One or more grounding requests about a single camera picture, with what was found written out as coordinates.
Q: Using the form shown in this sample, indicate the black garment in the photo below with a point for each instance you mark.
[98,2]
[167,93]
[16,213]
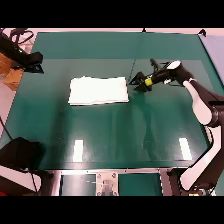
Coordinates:
[21,153]

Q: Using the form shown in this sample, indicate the silver frame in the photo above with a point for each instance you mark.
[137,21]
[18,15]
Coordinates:
[106,183]

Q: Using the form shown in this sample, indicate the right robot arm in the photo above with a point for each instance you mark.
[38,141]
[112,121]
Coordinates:
[201,106]

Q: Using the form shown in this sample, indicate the white shirt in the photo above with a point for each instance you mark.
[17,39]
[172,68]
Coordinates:
[98,90]

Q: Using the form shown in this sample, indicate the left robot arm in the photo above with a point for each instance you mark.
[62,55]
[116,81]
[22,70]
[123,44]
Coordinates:
[20,55]

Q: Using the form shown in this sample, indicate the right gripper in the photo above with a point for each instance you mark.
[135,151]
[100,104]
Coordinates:
[160,76]

